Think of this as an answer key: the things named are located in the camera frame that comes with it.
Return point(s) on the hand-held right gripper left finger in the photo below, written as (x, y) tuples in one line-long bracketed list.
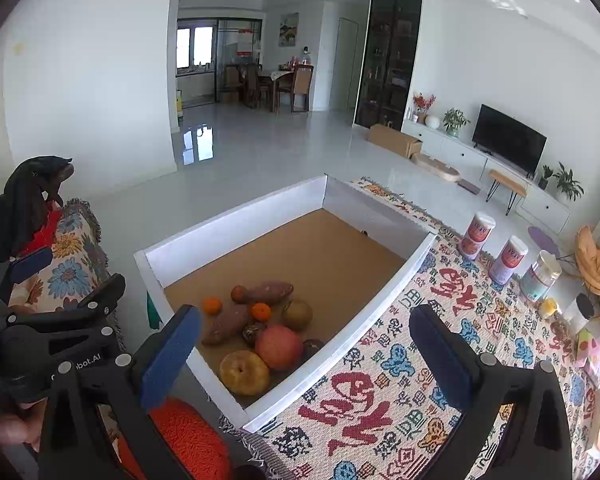
[(172, 360)]

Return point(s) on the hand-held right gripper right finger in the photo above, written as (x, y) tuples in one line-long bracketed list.
[(440, 355)]

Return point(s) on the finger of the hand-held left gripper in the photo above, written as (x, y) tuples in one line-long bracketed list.
[(102, 297), (30, 265)]

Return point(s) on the brown sweet potato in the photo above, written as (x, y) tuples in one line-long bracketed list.
[(226, 325)]

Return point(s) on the small bright orange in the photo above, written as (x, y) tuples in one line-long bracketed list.
[(212, 306)]

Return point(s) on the yellow apple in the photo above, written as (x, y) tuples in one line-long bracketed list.
[(244, 372)]

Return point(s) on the dark brown dried date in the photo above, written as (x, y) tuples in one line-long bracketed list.
[(254, 333)]

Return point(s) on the medium orange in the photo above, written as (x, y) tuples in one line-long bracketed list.
[(261, 312)]

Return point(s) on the red apple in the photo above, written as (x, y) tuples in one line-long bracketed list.
[(278, 347)]

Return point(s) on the purple sweet potato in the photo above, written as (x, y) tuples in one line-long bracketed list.
[(267, 292)]

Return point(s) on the dark purple round fruit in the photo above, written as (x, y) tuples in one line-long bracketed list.
[(313, 347)]

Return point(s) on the brown pear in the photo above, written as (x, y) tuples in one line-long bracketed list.
[(297, 315)]

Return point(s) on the white box with cork bottom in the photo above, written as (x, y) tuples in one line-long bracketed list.
[(305, 255)]

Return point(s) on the person's left hand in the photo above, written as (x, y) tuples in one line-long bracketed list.
[(10, 430)]

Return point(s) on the floral sofa cover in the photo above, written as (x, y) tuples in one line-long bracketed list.
[(72, 260)]

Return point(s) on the black cloth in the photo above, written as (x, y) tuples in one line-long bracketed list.
[(30, 200)]

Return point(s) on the printed woven blanket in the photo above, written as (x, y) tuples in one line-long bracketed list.
[(380, 400)]

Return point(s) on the orange textured cushion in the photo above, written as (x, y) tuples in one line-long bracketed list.
[(190, 435)]

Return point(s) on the pink label can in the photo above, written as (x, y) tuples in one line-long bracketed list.
[(476, 235), (508, 260)]

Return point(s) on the small jar with yellow lid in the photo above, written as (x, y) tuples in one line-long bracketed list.
[(548, 308)]

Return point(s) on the clear jar with teal label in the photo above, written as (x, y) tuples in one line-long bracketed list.
[(541, 276)]

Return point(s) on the clear container with black lid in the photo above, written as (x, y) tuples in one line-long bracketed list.
[(580, 312)]

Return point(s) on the pink patterned snack bag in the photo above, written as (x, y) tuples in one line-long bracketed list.
[(591, 352)]

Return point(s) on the purple round mat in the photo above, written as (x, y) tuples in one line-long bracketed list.
[(542, 237)]

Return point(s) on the wooden stool with metal legs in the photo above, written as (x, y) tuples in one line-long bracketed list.
[(507, 182)]

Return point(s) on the curved cardboard cat scratcher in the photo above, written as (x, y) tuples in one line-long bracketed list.
[(437, 167)]

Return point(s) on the small potted plant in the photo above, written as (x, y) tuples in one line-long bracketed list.
[(545, 175)]

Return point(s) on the large leafy potted plant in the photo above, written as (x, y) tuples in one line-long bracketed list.
[(567, 182)]

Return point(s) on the cardboard box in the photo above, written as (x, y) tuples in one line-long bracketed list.
[(392, 140)]

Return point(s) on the black flat television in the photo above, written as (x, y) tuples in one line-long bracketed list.
[(509, 137)]

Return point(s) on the white round vase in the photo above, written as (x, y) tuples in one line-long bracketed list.
[(432, 122)]

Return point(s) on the green potted plant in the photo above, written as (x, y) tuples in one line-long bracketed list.
[(455, 120)]

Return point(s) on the red flower bouquet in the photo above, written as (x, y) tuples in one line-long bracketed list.
[(423, 102)]

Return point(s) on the wooden dining chair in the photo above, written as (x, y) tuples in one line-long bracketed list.
[(254, 80), (302, 82), (231, 77)]

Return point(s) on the dining table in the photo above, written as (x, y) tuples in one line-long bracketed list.
[(280, 76)]

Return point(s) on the dark glass display cabinet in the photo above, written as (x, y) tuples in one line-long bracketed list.
[(387, 60)]

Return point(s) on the framed wall painting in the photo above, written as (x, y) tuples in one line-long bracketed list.
[(288, 30)]

